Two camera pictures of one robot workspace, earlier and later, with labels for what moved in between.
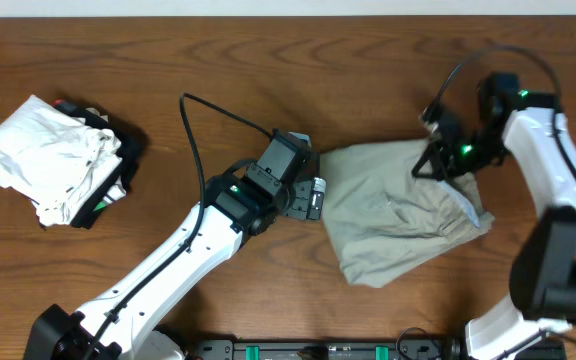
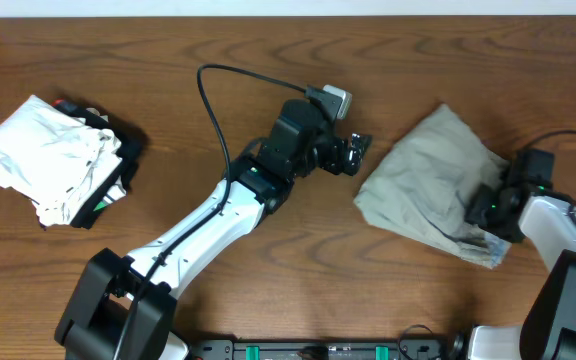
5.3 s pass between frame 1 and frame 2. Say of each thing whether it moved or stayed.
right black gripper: moved
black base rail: stayed
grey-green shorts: moved
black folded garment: stayed
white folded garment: stayed
